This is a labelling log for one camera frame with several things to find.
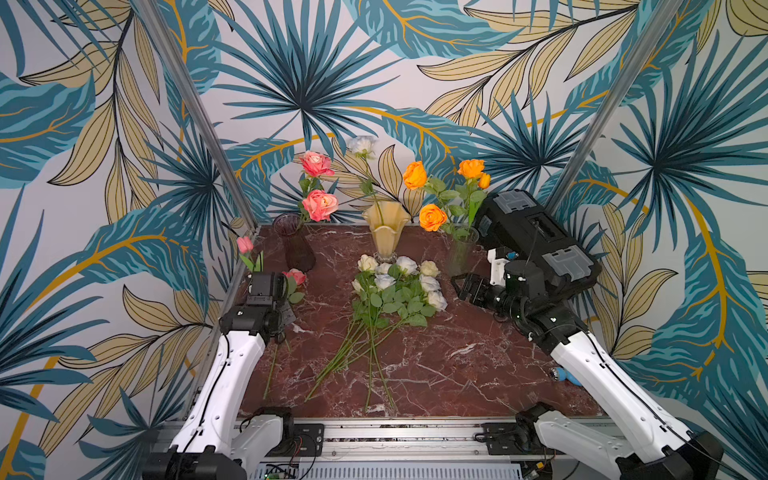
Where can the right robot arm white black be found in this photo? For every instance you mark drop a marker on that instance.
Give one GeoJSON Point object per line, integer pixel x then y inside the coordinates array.
{"type": "Point", "coordinates": [654, 445]}

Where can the orange tulip bud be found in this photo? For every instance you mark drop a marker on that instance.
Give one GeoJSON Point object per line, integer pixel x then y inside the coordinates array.
{"type": "Point", "coordinates": [477, 194]}

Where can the aluminium front rail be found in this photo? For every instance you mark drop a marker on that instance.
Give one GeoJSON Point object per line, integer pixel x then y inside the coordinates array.
{"type": "Point", "coordinates": [407, 441]}

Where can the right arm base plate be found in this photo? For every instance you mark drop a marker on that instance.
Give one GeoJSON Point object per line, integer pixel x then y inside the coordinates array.
{"type": "Point", "coordinates": [508, 438]}

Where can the clear glass vase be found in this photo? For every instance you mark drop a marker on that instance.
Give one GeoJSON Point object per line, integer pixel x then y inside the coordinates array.
{"type": "Point", "coordinates": [463, 241]}

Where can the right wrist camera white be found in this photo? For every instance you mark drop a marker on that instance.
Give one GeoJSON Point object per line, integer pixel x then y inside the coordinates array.
{"type": "Point", "coordinates": [498, 258]}

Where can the pink tulip bud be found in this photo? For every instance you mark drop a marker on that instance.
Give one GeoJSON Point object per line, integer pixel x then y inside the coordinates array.
{"type": "Point", "coordinates": [252, 259]}

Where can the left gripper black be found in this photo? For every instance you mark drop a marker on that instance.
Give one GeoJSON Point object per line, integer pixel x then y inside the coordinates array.
{"type": "Point", "coordinates": [288, 314]}

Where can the pink rose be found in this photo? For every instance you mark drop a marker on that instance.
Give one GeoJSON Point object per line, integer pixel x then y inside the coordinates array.
{"type": "Point", "coordinates": [295, 295]}
{"type": "Point", "coordinates": [318, 206]}
{"type": "Point", "coordinates": [315, 167]}

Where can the cream yellow fluted vase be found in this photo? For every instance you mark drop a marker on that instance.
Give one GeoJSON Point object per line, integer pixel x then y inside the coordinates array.
{"type": "Point", "coordinates": [386, 220]}

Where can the black plastic toolbox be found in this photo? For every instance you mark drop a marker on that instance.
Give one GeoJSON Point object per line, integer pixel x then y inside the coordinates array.
{"type": "Point", "coordinates": [550, 261]}

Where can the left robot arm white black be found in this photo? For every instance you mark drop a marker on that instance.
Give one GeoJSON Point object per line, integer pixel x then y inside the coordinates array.
{"type": "Point", "coordinates": [210, 445]}

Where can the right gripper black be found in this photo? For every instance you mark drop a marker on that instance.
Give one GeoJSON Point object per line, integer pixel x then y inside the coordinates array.
{"type": "Point", "coordinates": [475, 291]}

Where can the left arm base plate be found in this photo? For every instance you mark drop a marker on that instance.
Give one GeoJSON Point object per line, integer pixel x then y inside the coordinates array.
{"type": "Point", "coordinates": [306, 441]}

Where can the dark purple glass vase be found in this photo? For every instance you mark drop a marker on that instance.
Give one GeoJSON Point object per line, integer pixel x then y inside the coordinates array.
{"type": "Point", "coordinates": [298, 253]}

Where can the orange rose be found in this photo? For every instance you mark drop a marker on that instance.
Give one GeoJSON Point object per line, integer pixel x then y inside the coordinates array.
{"type": "Point", "coordinates": [445, 219]}
{"type": "Point", "coordinates": [468, 169]}
{"type": "Point", "coordinates": [416, 179]}

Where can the blue plastic tool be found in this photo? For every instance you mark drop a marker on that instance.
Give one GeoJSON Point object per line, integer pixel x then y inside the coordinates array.
{"type": "Point", "coordinates": [560, 374]}

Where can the white rose bunch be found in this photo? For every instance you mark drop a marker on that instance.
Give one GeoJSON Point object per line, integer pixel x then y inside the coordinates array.
{"type": "Point", "coordinates": [387, 298]}

